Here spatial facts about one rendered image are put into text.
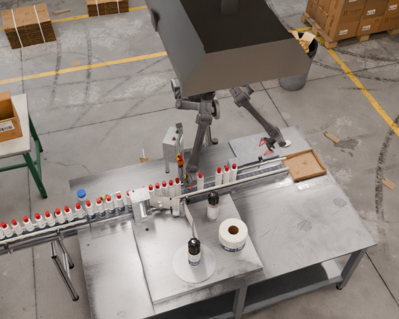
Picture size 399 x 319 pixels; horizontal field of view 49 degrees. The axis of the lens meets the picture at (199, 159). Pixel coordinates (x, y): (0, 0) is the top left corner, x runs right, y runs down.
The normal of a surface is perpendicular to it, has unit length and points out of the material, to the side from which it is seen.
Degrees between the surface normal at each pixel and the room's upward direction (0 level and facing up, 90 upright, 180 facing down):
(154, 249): 0
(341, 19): 91
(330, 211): 0
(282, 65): 90
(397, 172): 0
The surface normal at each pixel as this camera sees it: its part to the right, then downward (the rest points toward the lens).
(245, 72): 0.29, 0.72
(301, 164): 0.00, -0.65
